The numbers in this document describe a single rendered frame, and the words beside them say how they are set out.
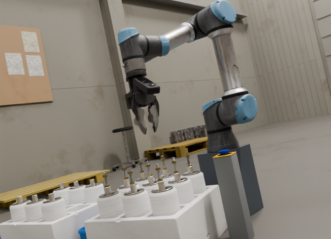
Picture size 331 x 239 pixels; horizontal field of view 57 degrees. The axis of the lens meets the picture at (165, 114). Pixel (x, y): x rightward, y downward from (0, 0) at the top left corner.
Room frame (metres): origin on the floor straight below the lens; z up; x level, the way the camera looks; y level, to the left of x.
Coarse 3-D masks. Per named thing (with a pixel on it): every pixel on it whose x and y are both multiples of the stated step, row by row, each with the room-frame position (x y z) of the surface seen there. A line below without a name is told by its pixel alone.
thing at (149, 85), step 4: (132, 80) 1.02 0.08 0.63; (136, 80) 1.00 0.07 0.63; (140, 80) 1.00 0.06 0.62; (144, 80) 1.00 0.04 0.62; (148, 80) 1.00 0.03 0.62; (136, 84) 1.00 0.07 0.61; (140, 84) 0.98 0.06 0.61; (144, 84) 0.96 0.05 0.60; (148, 84) 0.96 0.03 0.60; (152, 84) 0.95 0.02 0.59; (156, 84) 0.97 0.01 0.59; (140, 88) 0.98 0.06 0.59; (144, 88) 0.96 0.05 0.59; (148, 88) 0.94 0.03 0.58; (152, 88) 0.95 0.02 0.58; (156, 88) 0.95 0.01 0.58; (144, 92) 0.96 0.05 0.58; (148, 92) 0.94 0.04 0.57; (152, 92) 0.95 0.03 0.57; (156, 92) 0.96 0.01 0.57
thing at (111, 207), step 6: (102, 198) 1.11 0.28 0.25; (108, 198) 1.11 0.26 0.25; (114, 198) 1.11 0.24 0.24; (120, 198) 1.13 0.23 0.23; (102, 204) 1.11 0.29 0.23; (108, 204) 1.10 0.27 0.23; (114, 204) 1.11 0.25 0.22; (120, 204) 1.13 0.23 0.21; (102, 210) 1.11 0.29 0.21; (108, 210) 1.10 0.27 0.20; (114, 210) 1.11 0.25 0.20; (120, 210) 1.12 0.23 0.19; (102, 216) 1.11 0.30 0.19; (108, 216) 1.10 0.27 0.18; (114, 216) 1.11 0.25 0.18
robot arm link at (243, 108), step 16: (224, 0) 1.28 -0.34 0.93; (208, 16) 1.28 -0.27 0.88; (224, 16) 1.25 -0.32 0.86; (208, 32) 1.30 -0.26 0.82; (224, 32) 1.28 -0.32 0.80; (224, 48) 1.28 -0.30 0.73; (224, 64) 1.29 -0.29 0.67; (224, 80) 1.30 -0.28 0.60; (240, 80) 1.30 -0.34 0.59; (224, 96) 1.30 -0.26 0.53; (240, 96) 1.27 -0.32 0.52; (224, 112) 1.32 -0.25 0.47; (240, 112) 1.25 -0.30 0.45; (256, 112) 1.30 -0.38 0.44
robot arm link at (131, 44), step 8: (120, 32) 1.02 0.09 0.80; (128, 32) 1.01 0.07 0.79; (136, 32) 1.03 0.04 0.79; (120, 40) 1.02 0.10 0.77; (128, 40) 1.01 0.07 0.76; (136, 40) 1.02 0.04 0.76; (144, 40) 1.04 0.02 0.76; (120, 48) 1.03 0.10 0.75; (128, 48) 1.01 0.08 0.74; (136, 48) 1.02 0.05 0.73; (144, 48) 1.04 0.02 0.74; (128, 56) 1.01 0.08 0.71; (136, 56) 1.01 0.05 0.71
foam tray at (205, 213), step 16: (208, 192) 1.17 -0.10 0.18; (192, 208) 1.03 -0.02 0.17; (208, 208) 1.14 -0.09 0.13; (96, 224) 1.09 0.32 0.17; (112, 224) 1.05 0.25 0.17; (128, 224) 1.02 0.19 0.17; (144, 224) 0.99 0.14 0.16; (160, 224) 0.96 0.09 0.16; (176, 224) 0.93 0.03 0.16; (192, 224) 1.01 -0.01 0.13; (208, 224) 1.12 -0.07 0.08; (224, 224) 1.24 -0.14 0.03
